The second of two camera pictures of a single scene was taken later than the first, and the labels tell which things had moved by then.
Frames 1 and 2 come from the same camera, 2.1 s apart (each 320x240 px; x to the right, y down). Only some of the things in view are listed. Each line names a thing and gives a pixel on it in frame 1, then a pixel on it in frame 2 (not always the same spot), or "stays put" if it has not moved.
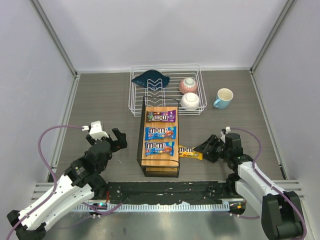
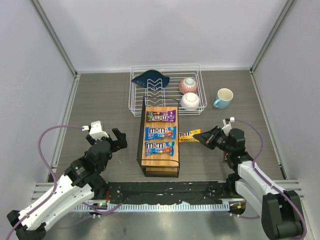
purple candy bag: x=169 y=116 stays put
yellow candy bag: x=186 y=151 → x=188 y=136
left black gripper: x=113 y=143 stays put
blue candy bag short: x=159 y=148 stays put
